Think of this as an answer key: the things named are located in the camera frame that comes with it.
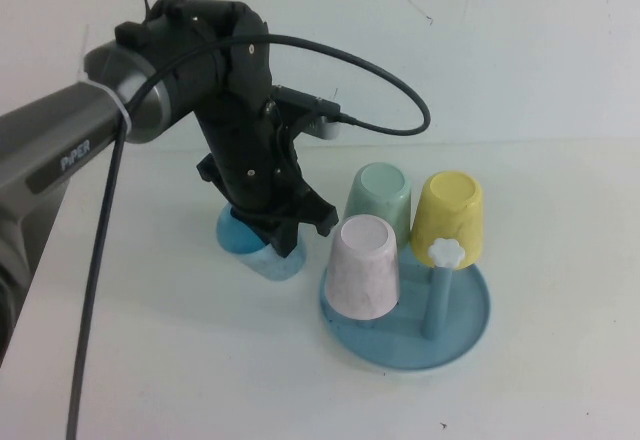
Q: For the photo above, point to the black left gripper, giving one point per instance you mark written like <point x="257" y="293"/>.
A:
<point x="260" y="190"/>

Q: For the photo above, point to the light blue plastic cup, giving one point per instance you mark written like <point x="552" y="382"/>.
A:
<point x="282" y="267"/>

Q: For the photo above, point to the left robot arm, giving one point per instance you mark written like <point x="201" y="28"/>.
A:
<point x="50" y="150"/>

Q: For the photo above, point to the white marbled plastic cup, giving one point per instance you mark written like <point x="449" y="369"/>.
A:
<point x="360" y="270"/>

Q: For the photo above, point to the pale green plastic cup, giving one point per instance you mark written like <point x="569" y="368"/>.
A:
<point x="380" y="183"/>

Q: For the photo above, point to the blue round cup stand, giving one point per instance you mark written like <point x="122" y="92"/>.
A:
<point x="400" y="346"/>

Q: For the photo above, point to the yellow plastic cup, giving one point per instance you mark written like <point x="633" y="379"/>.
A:
<point x="450" y="200"/>

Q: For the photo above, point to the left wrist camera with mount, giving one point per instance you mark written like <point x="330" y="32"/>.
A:
<point x="325" y="127"/>

